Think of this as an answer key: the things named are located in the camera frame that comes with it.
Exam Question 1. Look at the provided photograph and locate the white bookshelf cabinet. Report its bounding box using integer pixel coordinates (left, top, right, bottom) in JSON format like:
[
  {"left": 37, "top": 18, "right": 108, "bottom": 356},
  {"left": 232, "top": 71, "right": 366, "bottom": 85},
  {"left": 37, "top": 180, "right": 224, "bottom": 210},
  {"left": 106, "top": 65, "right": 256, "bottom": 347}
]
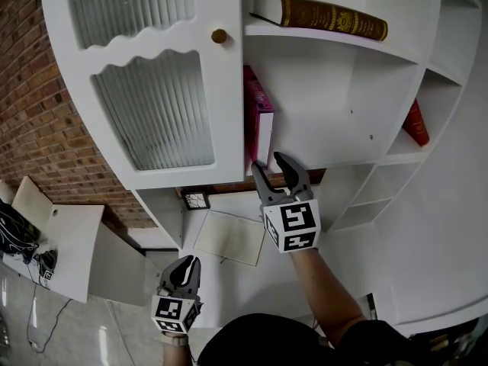
[{"left": 40, "top": 0, "right": 483, "bottom": 251}]

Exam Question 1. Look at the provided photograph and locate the black white-lined helmet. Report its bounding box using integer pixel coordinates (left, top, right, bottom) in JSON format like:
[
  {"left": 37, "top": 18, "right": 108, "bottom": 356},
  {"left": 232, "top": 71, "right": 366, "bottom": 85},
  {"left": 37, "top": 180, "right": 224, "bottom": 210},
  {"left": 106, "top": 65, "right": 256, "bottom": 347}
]
[{"left": 0, "top": 198, "right": 40, "bottom": 259}]

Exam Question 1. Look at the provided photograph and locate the pink book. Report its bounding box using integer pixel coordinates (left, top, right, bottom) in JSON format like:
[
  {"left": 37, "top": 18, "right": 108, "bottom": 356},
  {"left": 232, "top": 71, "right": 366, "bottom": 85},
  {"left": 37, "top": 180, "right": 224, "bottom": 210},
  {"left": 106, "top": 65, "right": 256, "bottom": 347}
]
[{"left": 242, "top": 65, "right": 275, "bottom": 171}]

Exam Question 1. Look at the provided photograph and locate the person's left forearm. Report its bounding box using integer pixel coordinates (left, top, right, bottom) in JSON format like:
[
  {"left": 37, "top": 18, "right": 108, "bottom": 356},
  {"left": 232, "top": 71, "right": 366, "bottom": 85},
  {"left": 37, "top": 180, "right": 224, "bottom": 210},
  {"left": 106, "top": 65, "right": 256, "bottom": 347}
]
[{"left": 162, "top": 341, "right": 192, "bottom": 366}]

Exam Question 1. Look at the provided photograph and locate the open cream notebook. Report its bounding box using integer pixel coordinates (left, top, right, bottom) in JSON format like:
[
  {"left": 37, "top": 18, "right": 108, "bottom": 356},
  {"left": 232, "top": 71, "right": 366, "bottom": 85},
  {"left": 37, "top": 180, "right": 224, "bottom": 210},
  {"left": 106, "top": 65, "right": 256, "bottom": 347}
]
[{"left": 193, "top": 209, "right": 267, "bottom": 267}]

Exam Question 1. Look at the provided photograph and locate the ribbed glass cabinet door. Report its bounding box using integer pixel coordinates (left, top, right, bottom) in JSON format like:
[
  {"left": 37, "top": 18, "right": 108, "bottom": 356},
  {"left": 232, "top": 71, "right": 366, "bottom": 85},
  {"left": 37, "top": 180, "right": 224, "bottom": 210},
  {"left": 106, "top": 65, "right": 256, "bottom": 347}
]
[{"left": 40, "top": 0, "right": 245, "bottom": 190}]

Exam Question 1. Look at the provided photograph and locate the person's right forearm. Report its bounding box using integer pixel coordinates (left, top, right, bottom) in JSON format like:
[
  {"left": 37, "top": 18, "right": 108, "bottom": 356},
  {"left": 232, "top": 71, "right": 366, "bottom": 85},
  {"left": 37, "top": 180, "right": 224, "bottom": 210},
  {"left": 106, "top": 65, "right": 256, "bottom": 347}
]
[{"left": 289, "top": 248, "right": 368, "bottom": 348}]

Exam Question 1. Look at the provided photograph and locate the thin black floor cable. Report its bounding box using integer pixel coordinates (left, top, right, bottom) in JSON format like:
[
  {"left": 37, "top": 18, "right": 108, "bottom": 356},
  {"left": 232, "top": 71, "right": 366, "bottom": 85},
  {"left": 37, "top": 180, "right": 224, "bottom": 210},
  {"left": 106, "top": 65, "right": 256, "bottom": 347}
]
[{"left": 25, "top": 280, "right": 73, "bottom": 354}]

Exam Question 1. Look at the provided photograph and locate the black picture frame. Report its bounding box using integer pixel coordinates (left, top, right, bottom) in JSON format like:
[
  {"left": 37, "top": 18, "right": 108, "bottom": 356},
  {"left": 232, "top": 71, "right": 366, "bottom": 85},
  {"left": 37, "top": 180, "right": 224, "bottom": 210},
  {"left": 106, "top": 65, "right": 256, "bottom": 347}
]
[{"left": 180, "top": 189, "right": 212, "bottom": 212}]

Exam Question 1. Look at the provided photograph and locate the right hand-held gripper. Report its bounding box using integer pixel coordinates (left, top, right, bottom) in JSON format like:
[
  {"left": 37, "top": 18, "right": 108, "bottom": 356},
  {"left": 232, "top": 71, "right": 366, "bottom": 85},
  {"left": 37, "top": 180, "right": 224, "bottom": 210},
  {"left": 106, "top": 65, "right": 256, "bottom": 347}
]
[{"left": 250, "top": 151, "right": 322, "bottom": 254}]

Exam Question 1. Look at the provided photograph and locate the white desk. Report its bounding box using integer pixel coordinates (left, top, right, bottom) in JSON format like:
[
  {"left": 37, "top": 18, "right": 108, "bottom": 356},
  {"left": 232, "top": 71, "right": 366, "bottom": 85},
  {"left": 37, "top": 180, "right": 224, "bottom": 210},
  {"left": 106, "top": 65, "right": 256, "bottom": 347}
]
[{"left": 152, "top": 165, "right": 378, "bottom": 329}]

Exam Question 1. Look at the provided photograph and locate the red book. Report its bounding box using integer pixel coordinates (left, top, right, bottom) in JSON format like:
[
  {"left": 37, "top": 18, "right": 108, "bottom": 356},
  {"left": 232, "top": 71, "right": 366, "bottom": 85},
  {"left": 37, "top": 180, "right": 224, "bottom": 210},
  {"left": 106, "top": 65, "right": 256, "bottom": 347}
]
[{"left": 402, "top": 98, "right": 431, "bottom": 147}]

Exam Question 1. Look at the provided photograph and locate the spare hand-held gripper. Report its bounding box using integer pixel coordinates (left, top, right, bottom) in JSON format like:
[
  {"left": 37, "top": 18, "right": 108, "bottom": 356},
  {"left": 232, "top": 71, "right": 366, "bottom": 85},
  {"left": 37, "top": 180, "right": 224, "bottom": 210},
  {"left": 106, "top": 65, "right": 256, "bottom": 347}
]
[{"left": 34, "top": 249, "right": 59, "bottom": 281}]

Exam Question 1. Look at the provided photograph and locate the person's black shirt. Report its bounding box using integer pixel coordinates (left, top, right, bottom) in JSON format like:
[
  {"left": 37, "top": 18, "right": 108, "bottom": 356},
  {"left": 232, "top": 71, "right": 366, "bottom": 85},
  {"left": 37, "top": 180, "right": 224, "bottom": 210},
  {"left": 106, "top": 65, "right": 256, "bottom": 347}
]
[{"left": 196, "top": 313, "right": 420, "bottom": 366}]

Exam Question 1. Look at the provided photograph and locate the olive gold-printed book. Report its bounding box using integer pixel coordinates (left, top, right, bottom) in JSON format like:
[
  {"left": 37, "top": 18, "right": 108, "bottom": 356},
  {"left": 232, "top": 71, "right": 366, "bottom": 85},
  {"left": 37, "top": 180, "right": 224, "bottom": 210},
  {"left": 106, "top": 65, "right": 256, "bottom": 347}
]
[{"left": 248, "top": 0, "right": 389, "bottom": 42}]

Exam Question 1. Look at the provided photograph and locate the white side cabinet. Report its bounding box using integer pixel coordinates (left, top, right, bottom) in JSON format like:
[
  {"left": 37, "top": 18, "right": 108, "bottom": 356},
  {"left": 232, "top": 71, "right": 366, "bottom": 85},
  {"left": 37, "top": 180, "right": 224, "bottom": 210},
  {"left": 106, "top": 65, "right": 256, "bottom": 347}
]
[{"left": 3, "top": 176, "right": 153, "bottom": 307}]

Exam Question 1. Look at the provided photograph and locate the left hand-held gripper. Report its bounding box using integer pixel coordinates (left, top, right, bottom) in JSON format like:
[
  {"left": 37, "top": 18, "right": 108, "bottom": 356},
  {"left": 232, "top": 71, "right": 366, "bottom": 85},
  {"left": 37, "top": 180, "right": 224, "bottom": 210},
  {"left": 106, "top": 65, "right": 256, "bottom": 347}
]
[{"left": 151, "top": 255, "right": 204, "bottom": 335}]

